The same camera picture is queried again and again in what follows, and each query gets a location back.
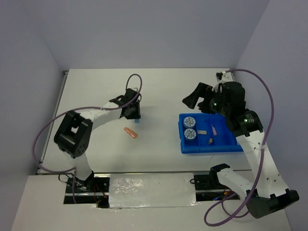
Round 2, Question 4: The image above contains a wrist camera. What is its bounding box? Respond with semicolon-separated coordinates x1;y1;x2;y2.
109;95;125;106
213;71;233;92

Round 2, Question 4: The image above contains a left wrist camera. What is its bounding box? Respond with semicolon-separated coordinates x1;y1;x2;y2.
109;95;125;106

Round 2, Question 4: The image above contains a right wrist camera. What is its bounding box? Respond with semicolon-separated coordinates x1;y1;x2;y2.
213;71;233;92

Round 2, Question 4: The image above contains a grey speckled eraser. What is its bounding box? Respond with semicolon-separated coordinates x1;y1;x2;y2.
197;130;207;135

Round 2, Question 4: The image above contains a pink transparent case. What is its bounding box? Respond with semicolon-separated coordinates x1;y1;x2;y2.
212;125;217;136

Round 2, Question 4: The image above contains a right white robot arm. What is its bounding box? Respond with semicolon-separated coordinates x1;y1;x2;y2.
182;81;299;218

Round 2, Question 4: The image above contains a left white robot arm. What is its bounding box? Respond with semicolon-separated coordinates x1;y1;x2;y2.
54;88;141;192

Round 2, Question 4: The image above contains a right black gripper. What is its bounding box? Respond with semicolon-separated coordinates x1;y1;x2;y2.
181;81;229;116

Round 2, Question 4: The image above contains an orange transparent case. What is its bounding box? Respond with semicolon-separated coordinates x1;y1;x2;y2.
124;127;138;139

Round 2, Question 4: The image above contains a blue slime jar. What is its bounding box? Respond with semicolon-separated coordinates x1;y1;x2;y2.
183;128;197;145
183;116;196;129

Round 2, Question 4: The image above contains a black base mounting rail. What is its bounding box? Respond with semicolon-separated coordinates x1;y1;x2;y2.
63;172;231;209

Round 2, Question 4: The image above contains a blue plastic divided bin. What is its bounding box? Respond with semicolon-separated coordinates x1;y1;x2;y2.
178;113;242;154

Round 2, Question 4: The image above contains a silver foil sheet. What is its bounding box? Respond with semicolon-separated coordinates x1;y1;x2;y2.
109;173;198;208

